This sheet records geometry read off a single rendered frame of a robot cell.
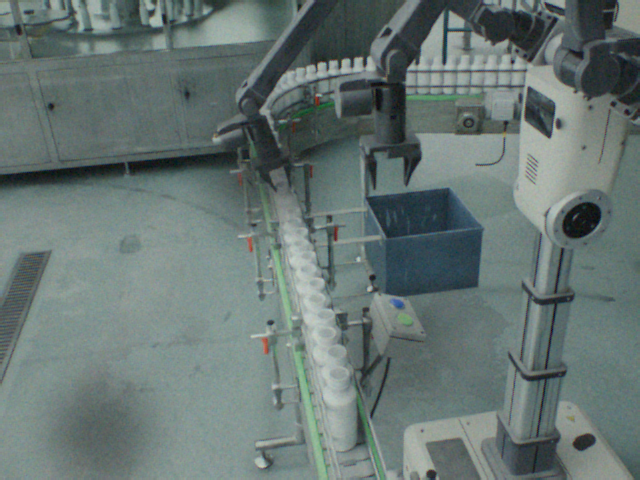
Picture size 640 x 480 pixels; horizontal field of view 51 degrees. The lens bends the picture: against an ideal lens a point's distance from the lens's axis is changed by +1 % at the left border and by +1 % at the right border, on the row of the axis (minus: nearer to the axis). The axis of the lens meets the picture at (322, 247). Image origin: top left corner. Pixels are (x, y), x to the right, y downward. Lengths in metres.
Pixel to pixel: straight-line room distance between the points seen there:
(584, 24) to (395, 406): 1.87
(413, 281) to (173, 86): 3.06
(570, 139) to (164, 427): 1.96
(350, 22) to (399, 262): 4.92
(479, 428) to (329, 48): 5.01
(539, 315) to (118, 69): 3.61
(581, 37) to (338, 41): 5.59
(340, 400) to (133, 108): 3.90
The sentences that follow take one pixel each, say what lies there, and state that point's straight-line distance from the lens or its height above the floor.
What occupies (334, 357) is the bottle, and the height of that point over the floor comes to 1.17.
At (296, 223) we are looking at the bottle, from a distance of 1.67.
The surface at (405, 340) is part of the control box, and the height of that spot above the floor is 1.09.
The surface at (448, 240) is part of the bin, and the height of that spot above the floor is 0.92.
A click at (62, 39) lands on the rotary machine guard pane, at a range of 4.85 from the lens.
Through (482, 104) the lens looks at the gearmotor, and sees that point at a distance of 3.06.
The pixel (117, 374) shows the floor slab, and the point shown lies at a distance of 3.16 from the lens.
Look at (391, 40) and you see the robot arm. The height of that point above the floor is 1.67.
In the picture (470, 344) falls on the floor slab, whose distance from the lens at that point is 3.15.
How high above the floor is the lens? 1.93
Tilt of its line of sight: 30 degrees down
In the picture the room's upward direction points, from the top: 3 degrees counter-clockwise
